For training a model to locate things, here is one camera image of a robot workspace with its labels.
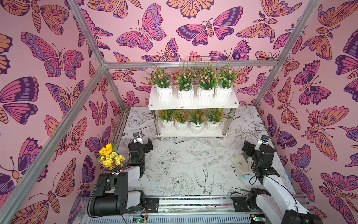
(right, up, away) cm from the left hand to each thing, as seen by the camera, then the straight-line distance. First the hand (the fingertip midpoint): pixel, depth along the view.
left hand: (143, 138), depth 91 cm
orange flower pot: (+16, +14, -2) cm, 21 cm away
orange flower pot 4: (+45, +14, -5) cm, 48 cm away
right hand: (+70, -2, -6) cm, 70 cm away
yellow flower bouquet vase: (-9, -6, -25) cm, 27 cm away
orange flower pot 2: (+25, +13, -3) cm, 29 cm away
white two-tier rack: (+10, +21, -15) cm, 28 cm away
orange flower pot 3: (+35, +13, -5) cm, 37 cm away
